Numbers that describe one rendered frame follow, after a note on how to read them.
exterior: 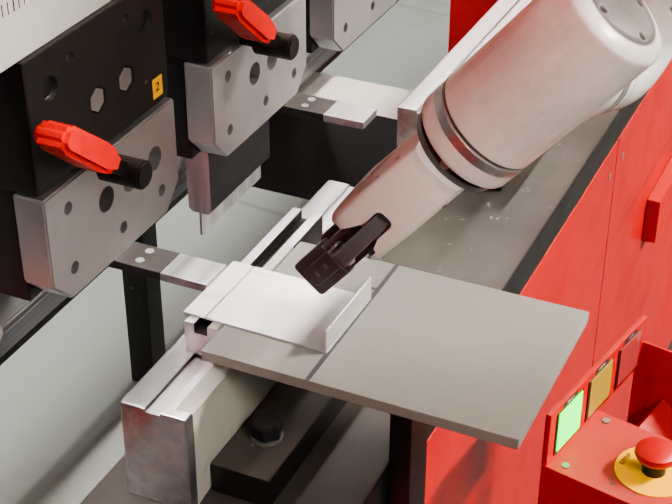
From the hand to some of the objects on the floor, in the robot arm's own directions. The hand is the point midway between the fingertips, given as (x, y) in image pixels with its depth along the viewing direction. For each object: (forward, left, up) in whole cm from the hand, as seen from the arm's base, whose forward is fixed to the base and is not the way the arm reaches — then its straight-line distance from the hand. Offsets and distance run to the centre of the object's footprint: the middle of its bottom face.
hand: (336, 252), depth 114 cm
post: (+94, -89, -107) cm, 168 cm away
